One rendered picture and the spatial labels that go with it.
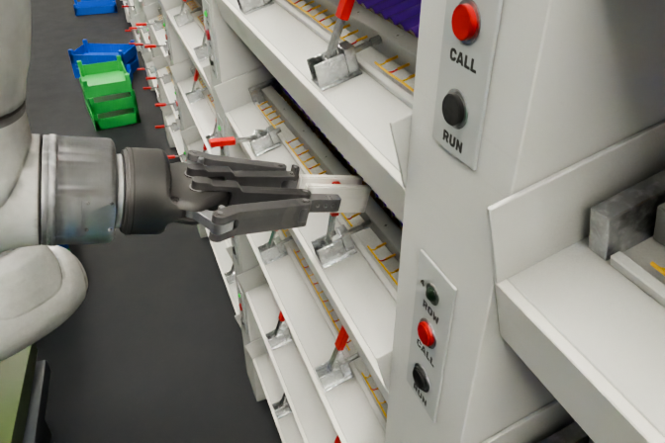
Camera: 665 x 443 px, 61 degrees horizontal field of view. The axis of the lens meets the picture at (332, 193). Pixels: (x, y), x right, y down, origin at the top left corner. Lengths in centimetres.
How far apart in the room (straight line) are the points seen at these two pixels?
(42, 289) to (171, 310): 62
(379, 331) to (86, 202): 27
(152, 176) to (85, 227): 6
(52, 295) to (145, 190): 71
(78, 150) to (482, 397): 34
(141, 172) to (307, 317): 42
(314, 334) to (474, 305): 50
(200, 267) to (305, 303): 101
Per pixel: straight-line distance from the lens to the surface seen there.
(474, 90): 27
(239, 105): 96
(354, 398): 73
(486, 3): 26
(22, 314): 116
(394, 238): 58
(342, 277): 59
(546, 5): 24
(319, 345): 79
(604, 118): 28
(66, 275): 118
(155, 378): 154
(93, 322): 173
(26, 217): 47
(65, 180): 47
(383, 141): 41
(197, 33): 137
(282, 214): 50
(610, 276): 30
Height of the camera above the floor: 114
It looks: 33 degrees down
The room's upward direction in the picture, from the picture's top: straight up
